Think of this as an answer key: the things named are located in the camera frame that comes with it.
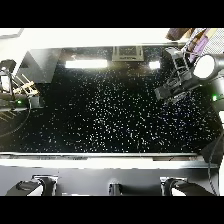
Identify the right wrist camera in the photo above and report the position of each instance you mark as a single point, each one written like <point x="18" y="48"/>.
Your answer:
<point x="178" y="61"/>

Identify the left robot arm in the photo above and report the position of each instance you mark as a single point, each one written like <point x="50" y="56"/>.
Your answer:
<point x="13" y="101"/>

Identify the silver frame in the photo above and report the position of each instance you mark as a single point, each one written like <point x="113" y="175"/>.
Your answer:
<point x="100" y="163"/>

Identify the heap of clothes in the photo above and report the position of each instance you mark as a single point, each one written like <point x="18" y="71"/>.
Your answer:
<point x="200" y="36"/>

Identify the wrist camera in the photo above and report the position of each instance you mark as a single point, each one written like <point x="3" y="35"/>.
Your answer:
<point x="7" y="65"/>
<point x="178" y="61"/>

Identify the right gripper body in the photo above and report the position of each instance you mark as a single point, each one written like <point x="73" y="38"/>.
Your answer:
<point x="175" y="89"/>

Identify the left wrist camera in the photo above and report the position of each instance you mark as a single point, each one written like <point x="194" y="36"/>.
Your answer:
<point x="7" y="65"/>

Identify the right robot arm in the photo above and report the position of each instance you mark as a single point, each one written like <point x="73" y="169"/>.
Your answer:
<point x="213" y="66"/>

